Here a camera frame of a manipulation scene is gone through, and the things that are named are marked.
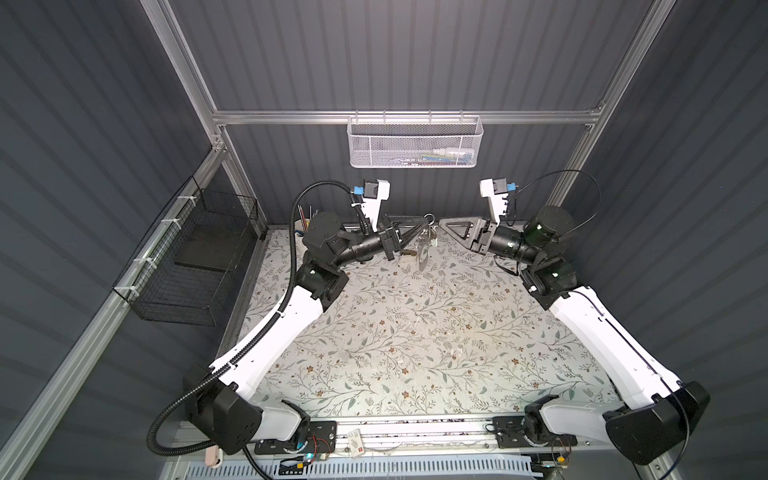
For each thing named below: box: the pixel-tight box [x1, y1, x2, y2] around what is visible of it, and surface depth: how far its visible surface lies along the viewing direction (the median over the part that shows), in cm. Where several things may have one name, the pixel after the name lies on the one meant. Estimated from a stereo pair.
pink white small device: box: [205, 445, 223, 469], surface depth 71 cm
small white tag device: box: [348, 428, 365, 458], surface depth 74 cm
